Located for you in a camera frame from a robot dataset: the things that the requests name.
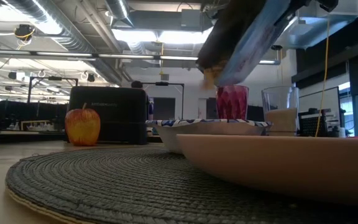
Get yellow hanging cable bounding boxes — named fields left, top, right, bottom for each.
left=314, top=18, right=331, bottom=138

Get grey woven round placemat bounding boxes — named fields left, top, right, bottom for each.
left=4, top=146, right=358, bottom=224

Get white board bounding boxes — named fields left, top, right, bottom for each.
left=298, top=86, right=342, bottom=114

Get clear glass of milk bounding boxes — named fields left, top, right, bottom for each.
left=261, top=86, right=300, bottom=137

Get black mesh chair back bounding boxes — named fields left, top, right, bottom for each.
left=298, top=108, right=329, bottom=138

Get black table frame rail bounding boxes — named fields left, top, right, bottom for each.
left=0, top=130, right=163, bottom=144

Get cinnamon squares cereal box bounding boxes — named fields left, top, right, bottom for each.
left=196, top=0, right=312, bottom=88

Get pink round plate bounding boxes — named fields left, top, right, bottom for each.
left=175, top=133, right=358, bottom=208

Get cinnamon cereal pieces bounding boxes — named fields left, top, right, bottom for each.
left=202, top=67, right=227, bottom=91

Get red yellow apple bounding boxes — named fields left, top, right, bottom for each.
left=64, top=102, right=101, bottom=147

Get blue patterned paper bowl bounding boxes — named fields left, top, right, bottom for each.
left=145, top=118, right=273, bottom=155

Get black ceiling dome fixture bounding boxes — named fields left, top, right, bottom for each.
left=13, top=24, right=36, bottom=41

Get black toaster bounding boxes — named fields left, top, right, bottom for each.
left=68, top=86, right=149, bottom=146

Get black metal stand frame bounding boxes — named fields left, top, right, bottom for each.
left=141, top=81, right=185, bottom=121
left=27, top=76, right=79, bottom=103

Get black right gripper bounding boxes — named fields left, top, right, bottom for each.
left=317, top=0, right=340, bottom=12

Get red faceted plastic cup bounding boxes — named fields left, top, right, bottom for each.
left=215, top=85, right=250, bottom=121

